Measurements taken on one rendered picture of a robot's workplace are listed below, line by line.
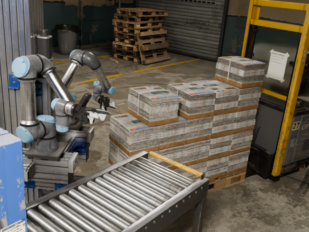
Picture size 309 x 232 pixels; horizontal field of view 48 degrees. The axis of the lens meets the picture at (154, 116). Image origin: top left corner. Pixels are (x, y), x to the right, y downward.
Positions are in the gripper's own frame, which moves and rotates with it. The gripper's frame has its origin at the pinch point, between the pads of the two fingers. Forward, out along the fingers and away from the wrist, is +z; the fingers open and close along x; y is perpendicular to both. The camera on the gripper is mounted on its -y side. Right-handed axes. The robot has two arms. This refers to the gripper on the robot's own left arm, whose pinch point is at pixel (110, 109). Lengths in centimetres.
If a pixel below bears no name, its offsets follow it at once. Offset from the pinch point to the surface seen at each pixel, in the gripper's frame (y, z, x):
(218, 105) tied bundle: 8, 42, 87
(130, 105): 6.0, 12.0, 13.6
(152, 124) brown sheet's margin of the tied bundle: 0.3, 43.9, 17.7
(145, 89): 20.7, 15.1, 26.5
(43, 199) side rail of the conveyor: -5, 105, -84
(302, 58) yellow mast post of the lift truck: 51, 58, 170
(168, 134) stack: -12, 43, 36
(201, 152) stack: -36, 43, 74
